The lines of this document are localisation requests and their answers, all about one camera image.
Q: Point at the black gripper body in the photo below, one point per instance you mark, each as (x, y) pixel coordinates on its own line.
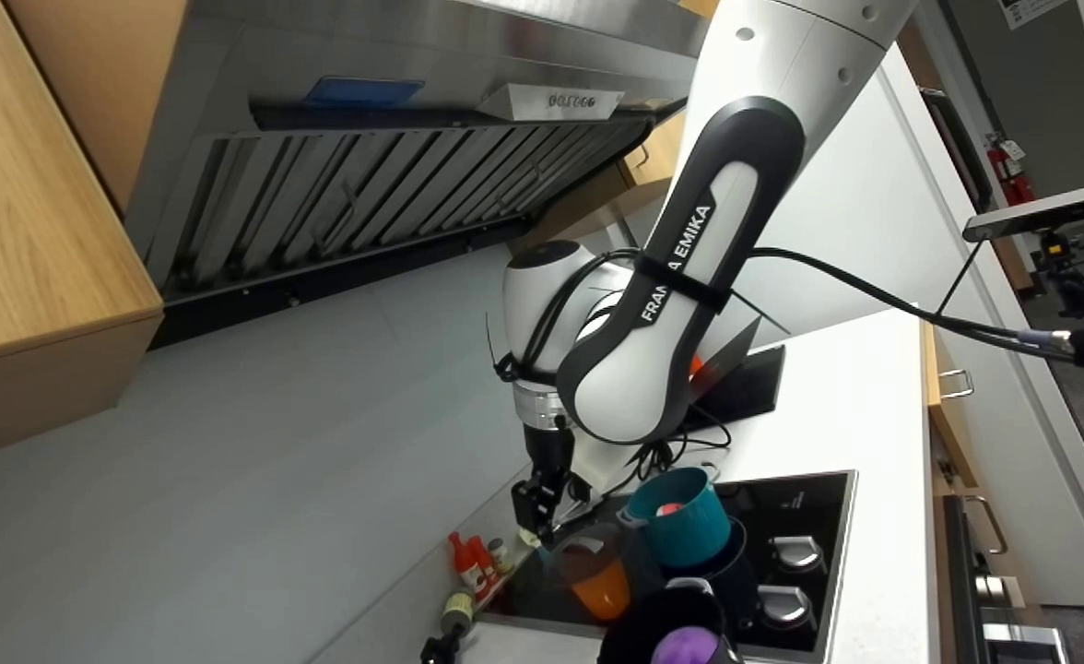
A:
(551, 460)

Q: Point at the dark glass pot lid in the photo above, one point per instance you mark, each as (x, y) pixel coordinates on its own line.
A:
(593, 553)

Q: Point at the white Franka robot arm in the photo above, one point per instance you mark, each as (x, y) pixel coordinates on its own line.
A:
(715, 222)

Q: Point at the red object inside pot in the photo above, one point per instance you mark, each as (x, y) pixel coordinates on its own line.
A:
(673, 506)

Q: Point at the teal blue pot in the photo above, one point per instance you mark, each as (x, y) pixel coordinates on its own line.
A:
(694, 534)

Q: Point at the red bottle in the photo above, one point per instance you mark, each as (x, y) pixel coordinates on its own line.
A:
(473, 570)

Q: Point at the orange plastic cup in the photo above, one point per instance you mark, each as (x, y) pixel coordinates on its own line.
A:
(602, 594)

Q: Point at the dark bottle with label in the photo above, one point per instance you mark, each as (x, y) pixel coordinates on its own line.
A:
(449, 626)

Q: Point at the black mug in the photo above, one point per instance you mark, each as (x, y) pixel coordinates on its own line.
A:
(653, 613)

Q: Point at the purple round object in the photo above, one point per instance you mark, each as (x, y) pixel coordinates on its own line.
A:
(688, 646)

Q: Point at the silver cooktop knob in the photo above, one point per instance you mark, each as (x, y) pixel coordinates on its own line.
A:
(785, 608)
(797, 555)

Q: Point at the black glass cooktop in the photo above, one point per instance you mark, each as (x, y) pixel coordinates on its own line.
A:
(831, 518)

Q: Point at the wooden upper cabinet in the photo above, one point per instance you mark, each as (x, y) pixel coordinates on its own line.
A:
(641, 173)

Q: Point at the stainless steel range hood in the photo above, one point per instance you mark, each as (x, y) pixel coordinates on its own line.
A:
(444, 123)

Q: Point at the wooden lower cabinets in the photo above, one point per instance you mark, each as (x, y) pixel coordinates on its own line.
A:
(954, 455)

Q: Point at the silver oven knob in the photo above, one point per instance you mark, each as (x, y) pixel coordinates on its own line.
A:
(989, 588)

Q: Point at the black oven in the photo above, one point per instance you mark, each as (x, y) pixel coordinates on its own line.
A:
(999, 613)

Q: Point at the red fire extinguisher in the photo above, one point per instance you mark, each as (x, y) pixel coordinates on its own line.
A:
(1012, 173)

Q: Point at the large light wood cabinet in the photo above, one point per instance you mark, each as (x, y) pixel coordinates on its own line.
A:
(39, 222)

